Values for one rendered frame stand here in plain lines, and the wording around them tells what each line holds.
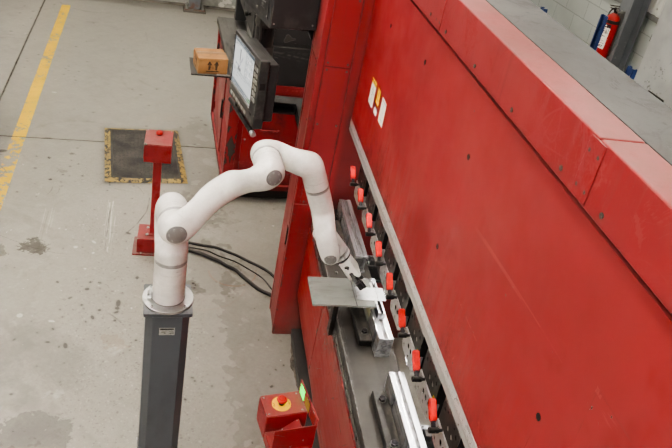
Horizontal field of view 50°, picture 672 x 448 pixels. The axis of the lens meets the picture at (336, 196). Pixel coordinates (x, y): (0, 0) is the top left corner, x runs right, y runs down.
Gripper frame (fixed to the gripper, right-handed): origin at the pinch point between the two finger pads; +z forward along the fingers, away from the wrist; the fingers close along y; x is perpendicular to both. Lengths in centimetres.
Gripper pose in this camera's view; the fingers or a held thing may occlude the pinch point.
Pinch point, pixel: (359, 281)
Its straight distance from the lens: 295.1
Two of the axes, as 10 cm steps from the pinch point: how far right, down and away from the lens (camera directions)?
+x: -8.6, 4.9, 1.5
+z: 4.9, 7.0, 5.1
